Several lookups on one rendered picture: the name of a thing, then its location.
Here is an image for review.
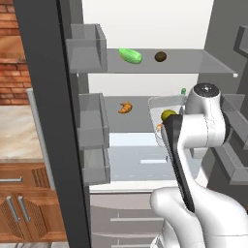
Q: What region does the grey fridge shelf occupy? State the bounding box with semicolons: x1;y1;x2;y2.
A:
104;94;196;135

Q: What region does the tall clear grey door bin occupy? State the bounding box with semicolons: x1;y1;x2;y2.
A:
77;92;111;151

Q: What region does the clear tupperware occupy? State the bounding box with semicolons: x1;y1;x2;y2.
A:
147;94;189;149

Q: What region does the small clear grey door bin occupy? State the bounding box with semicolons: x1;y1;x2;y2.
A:
81;146;112;187

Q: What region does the large clear grey door bin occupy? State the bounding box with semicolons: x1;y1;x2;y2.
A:
65;22;109;75

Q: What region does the dark grey fridge door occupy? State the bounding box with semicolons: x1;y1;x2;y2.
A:
13;0;93;248

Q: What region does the glass fridge shelf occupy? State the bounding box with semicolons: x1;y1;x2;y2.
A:
106;47;239;78

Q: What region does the grey fridge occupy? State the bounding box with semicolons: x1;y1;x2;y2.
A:
59;0;248;248

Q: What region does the grey fridge door with bins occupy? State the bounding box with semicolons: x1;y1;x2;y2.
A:
190;0;248;208

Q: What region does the wooden cupboard door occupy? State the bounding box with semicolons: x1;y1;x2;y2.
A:
15;189;68;243
0;191;21;243

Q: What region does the orange croissant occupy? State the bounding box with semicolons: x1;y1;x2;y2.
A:
117;101;134;115

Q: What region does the pale blue crisper drawer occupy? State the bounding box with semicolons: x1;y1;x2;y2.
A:
107;132;203;182

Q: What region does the yellow-green round food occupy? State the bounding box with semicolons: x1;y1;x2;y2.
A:
160;108;178;123

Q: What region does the green cucumber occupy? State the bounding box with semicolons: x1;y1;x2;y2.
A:
118;47;143;65

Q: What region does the brown kiwi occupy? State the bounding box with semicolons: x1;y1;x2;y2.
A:
153;50;169;63

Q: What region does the grey freezer drawer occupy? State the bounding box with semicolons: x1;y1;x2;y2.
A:
88;192;171;248

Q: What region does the wooden drawer front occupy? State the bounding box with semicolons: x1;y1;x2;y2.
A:
0;162;53;192

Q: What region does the pale grey fridge door handle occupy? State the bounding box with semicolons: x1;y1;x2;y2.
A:
26;88;56;192

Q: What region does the grey freezer drawer handle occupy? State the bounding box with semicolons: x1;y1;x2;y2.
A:
109;216;165;223
110;243;153;248

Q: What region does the silver drawer handle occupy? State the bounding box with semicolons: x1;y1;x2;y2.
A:
0;176;24;183

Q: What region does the silver cupboard handle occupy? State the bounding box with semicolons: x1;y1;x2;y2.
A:
6;195;21;224
16;195;32;223

